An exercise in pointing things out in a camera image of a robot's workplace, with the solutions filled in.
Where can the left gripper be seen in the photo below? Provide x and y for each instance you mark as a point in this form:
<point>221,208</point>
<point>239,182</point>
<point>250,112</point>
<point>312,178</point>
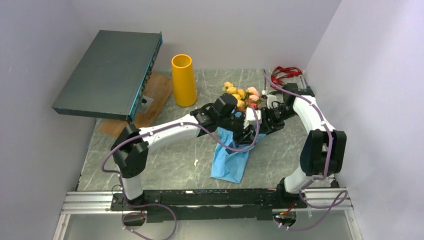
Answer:
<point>245,138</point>

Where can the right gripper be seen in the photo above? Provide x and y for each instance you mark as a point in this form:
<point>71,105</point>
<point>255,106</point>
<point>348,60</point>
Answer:
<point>266,126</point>

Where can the artificial flower bunch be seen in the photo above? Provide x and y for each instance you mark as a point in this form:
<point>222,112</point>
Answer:
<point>246,98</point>

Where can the blue wrapping paper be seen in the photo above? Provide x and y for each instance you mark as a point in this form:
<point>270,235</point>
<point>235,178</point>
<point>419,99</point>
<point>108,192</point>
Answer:
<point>228,165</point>

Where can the red ribbon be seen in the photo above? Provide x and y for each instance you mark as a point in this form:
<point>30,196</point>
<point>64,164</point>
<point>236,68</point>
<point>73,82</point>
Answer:
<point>279,74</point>

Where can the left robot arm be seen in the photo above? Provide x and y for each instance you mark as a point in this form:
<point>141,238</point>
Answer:
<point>131,149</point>

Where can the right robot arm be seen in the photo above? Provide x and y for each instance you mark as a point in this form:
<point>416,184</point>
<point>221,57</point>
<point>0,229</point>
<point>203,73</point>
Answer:
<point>323,152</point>

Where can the yellow vase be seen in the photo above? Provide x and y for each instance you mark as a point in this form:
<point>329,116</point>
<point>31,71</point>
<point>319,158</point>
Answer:
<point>183,80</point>

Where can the wooden board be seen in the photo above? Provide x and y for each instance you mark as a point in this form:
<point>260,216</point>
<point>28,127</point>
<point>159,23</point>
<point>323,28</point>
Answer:
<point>159,88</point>

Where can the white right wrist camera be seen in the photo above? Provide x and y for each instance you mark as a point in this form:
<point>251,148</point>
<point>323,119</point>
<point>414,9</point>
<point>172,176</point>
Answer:
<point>270,98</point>

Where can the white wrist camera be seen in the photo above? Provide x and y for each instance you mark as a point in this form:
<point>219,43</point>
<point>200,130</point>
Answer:
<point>252,117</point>
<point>270,98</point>

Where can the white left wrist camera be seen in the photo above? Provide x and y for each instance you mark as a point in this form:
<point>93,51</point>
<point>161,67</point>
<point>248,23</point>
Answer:
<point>252,117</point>

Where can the metal switch stand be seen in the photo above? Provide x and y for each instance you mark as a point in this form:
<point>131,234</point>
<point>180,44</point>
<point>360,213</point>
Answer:
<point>145,104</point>

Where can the aluminium frame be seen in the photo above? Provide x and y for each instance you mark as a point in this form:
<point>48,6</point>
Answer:
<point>86,215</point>

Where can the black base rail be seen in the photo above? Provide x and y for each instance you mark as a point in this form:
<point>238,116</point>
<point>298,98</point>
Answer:
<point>209,204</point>

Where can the grey network switch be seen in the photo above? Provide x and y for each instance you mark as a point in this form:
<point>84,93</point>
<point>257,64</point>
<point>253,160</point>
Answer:
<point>110,80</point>

